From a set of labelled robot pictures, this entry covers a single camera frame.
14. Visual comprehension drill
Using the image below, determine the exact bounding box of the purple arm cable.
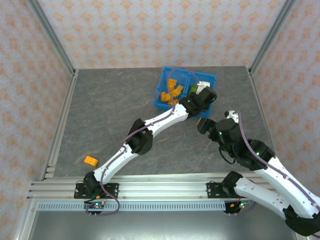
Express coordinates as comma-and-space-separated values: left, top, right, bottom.
83, 66, 201, 217
228, 111, 320, 240

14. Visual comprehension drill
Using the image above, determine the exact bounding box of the aluminium base beam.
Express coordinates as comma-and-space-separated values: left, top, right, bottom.
26, 171, 301, 201

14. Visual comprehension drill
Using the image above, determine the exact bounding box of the small circuit board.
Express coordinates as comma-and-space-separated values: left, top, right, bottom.
231, 199, 252, 210
84, 201, 106, 211

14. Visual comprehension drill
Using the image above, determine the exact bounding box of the grey slotted cable duct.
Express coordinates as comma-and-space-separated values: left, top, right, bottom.
37, 201, 226, 212

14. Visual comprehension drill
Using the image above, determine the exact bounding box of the aluminium frame post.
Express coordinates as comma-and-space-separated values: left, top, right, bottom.
248, 0, 299, 75
26, 0, 77, 76

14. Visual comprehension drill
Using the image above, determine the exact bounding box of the thin black cable loop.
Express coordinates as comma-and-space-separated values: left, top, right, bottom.
218, 146, 237, 165

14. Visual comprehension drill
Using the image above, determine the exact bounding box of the aluminium lower frame rail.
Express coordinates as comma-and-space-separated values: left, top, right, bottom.
13, 199, 38, 240

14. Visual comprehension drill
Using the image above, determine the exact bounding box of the aluminium table side rail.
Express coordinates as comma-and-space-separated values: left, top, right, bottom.
41, 69, 79, 180
247, 67, 286, 180

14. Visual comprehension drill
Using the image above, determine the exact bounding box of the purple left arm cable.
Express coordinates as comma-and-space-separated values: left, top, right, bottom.
83, 66, 201, 217

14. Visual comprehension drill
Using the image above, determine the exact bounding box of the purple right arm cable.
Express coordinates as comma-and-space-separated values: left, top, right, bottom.
228, 111, 320, 240

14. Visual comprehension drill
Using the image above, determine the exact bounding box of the blue divided plastic bin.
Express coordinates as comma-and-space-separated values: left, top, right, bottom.
153, 65, 218, 118

